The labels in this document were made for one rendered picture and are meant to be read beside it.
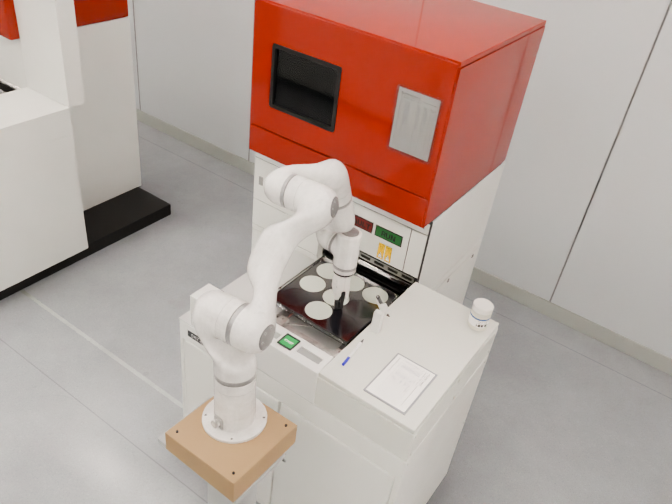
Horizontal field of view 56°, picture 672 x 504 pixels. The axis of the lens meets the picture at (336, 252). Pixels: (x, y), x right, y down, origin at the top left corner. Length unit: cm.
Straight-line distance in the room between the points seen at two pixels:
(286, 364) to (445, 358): 52
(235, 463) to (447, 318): 91
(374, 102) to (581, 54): 156
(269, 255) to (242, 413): 47
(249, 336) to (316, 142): 97
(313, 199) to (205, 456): 77
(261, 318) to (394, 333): 67
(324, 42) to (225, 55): 258
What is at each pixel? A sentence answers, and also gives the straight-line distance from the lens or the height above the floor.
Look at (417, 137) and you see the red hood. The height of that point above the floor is 154.
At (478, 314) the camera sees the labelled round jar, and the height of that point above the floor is 104.
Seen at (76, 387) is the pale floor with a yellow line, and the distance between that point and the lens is 333.
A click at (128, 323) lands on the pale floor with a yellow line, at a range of 361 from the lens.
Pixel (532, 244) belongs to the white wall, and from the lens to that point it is 391.
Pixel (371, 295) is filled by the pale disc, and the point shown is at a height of 90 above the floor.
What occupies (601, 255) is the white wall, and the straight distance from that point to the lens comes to 381.
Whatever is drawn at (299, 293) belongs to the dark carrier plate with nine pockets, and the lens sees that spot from 238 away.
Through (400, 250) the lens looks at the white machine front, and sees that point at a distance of 240.
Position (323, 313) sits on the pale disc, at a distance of 231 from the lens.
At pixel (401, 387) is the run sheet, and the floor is 97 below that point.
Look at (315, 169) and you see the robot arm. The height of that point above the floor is 155.
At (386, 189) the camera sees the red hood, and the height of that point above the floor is 131.
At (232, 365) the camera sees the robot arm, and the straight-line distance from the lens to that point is 176.
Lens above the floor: 241
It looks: 35 degrees down
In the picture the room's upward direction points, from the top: 8 degrees clockwise
